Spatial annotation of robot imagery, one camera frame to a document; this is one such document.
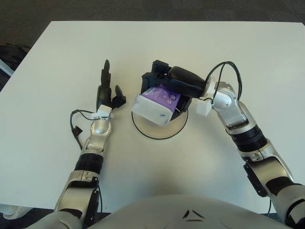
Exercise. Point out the purple tissue paper pack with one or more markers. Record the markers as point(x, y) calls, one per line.
point(152, 105)

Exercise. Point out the grey robot torso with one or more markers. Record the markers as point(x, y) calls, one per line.
point(152, 214)

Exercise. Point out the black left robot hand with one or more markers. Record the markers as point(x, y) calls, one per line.
point(104, 95)

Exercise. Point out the black bag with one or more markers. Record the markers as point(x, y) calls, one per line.
point(12, 55)

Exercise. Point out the white table base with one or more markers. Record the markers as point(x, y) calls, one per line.
point(12, 211)

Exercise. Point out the white grey bar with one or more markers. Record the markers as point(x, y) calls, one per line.
point(4, 68)

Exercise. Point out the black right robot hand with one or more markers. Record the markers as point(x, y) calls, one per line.
point(186, 81)

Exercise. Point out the white plate with black rim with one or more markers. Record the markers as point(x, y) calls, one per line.
point(155, 130)

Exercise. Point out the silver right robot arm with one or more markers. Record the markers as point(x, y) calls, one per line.
point(247, 138)

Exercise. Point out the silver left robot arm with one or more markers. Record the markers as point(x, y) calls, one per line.
point(90, 161)

